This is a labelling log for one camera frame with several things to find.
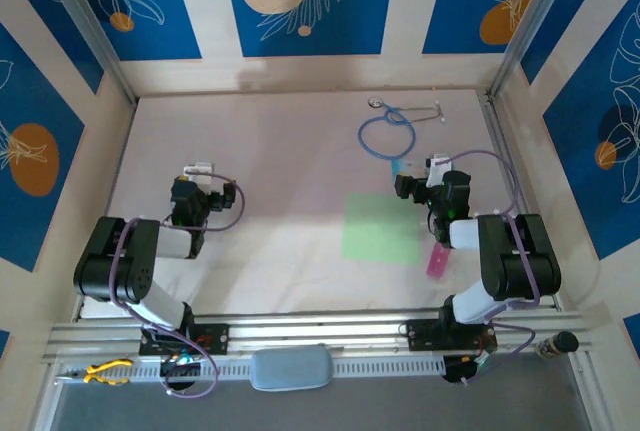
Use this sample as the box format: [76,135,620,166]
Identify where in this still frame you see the aluminium corner post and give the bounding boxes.
[487,0,576,100]
[37,0,139,105]

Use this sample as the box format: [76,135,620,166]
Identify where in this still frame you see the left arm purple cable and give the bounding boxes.
[107,173,247,400]

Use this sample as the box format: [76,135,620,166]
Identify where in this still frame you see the blue stethoscope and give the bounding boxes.
[357,95,447,161]

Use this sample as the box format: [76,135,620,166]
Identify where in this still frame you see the aluminium table side rail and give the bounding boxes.
[477,89,560,310]

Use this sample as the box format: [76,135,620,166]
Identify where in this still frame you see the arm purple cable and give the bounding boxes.
[107,173,247,400]
[434,149,541,387]

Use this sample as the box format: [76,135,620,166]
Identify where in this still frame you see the yellow handled pliers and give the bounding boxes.
[54,358,135,386]

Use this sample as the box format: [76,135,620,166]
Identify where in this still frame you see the teal wipes packet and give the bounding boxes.
[391,158,431,182]

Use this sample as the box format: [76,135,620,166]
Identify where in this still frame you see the small bottle with dark cap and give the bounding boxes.
[535,330,580,358]

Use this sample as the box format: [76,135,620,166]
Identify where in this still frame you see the aluminium profile beam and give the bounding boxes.
[42,306,614,365]

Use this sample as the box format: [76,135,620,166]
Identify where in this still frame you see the pale pink table mat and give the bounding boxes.
[79,89,556,323]

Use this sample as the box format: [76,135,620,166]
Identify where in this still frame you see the green paper sheet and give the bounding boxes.
[341,192,421,266]

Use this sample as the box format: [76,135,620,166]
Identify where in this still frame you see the black controller board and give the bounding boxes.
[159,354,202,381]
[443,354,489,383]

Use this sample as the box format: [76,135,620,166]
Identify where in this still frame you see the grey blue pouch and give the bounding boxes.
[249,344,335,392]

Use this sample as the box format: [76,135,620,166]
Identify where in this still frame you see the slotted cable duct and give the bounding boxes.
[52,353,449,386]

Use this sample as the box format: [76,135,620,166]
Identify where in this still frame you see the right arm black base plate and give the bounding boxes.
[405,318,499,352]

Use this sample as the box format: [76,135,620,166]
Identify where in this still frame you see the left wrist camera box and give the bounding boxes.
[182,161,215,187]

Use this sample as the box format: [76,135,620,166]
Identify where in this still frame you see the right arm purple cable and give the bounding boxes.
[434,149,541,387]

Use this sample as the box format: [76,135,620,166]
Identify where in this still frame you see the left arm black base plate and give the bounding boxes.
[138,323,231,357]

